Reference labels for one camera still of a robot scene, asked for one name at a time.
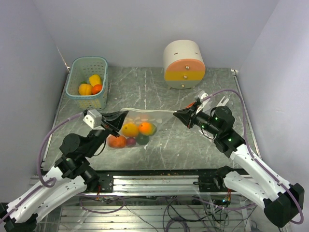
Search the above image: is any peach coloured fake fruit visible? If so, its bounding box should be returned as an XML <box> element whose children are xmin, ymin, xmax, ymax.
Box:
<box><xmin>78</xmin><ymin>84</ymin><xmax>92</xmax><ymax>96</ymax></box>

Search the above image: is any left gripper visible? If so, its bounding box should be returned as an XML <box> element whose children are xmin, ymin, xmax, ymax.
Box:
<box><xmin>83</xmin><ymin>107</ymin><xmax>126</xmax><ymax>157</ymax></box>

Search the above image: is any dark green fake avocado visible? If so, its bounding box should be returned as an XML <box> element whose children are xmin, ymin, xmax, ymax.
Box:
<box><xmin>136</xmin><ymin>134</ymin><xmax>150</xmax><ymax>145</ymax></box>

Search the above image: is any orange green fake mango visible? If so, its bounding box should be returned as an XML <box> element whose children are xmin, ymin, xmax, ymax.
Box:
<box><xmin>138</xmin><ymin>121</ymin><xmax>157</xmax><ymax>136</ymax></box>

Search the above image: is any yellow fake bell pepper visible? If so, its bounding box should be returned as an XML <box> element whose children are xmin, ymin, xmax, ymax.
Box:
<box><xmin>88</xmin><ymin>74</ymin><xmax>102</xmax><ymax>87</ymax></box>

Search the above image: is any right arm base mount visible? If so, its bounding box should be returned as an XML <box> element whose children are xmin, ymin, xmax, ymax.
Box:
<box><xmin>193</xmin><ymin>166</ymin><xmax>239</xmax><ymax>192</ymax></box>

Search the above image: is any round mini drawer cabinet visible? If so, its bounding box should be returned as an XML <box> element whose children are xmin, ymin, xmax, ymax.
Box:
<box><xmin>163</xmin><ymin>40</ymin><xmax>206</xmax><ymax>89</ymax></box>

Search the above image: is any small white plastic clip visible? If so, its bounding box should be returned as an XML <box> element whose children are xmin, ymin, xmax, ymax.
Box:
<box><xmin>217</xmin><ymin>96</ymin><xmax>229</xmax><ymax>107</ymax></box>

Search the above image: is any purple fake fruit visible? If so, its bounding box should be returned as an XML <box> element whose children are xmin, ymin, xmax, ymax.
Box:
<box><xmin>126</xmin><ymin>137</ymin><xmax>137</xmax><ymax>147</ymax></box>

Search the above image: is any polka dot zip bag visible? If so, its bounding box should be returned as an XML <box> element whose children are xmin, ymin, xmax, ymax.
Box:
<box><xmin>107</xmin><ymin>108</ymin><xmax>174</xmax><ymax>150</ymax></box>

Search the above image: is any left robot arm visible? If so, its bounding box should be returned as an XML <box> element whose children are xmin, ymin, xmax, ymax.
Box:
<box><xmin>0</xmin><ymin>110</ymin><xmax>128</xmax><ymax>232</ymax></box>

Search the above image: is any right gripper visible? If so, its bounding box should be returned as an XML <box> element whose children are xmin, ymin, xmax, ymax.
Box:
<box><xmin>175</xmin><ymin>101</ymin><xmax>221</xmax><ymax>136</ymax></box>

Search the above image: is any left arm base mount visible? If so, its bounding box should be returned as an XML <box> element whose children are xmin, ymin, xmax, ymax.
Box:
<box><xmin>81</xmin><ymin>172</ymin><xmax>114</xmax><ymax>193</ymax></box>

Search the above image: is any yellow orange fake mango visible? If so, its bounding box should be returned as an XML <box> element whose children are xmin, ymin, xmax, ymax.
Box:
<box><xmin>121</xmin><ymin>122</ymin><xmax>139</xmax><ymax>137</ymax></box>

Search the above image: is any clear red-zip bag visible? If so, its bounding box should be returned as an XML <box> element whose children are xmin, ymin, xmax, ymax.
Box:
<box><xmin>186</xmin><ymin>103</ymin><xmax>236</xmax><ymax>141</ymax></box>

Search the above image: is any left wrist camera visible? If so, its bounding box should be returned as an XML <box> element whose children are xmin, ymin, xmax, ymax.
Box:
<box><xmin>83</xmin><ymin>109</ymin><xmax>102</xmax><ymax>130</ymax></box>

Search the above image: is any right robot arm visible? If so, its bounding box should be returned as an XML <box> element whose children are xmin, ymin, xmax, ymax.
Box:
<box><xmin>174</xmin><ymin>106</ymin><xmax>305</xmax><ymax>228</ymax></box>

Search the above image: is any teal plastic basket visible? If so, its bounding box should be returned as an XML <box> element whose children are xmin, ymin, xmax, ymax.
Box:
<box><xmin>65</xmin><ymin>57</ymin><xmax>108</xmax><ymax>110</ymax></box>

